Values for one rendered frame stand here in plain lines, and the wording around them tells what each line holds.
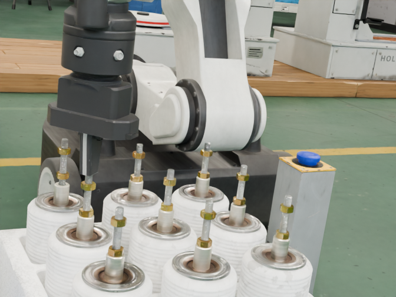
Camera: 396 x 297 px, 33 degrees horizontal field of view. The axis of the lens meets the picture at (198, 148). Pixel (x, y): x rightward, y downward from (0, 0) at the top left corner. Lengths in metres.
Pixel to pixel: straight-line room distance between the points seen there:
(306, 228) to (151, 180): 0.38
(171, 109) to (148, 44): 1.74
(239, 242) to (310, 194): 0.20
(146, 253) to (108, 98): 0.24
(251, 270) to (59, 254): 0.25
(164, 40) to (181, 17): 1.70
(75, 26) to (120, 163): 0.60
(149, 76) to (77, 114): 0.75
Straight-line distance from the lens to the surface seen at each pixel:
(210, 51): 1.36
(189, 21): 1.32
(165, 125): 1.30
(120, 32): 0.81
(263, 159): 1.52
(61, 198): 1.01
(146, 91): 1.52
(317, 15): 3.63
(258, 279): 0.89
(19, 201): 1.69
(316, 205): 1.15
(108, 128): 0.82
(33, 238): 1.01
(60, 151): 0.99
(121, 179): 1.35
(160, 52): 3.04
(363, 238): 1.73
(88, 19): 0.77
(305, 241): 1.16
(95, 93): 0.83
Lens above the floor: 0.64
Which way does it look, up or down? 16 degrees down
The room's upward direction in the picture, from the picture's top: 7 degrees clockwise
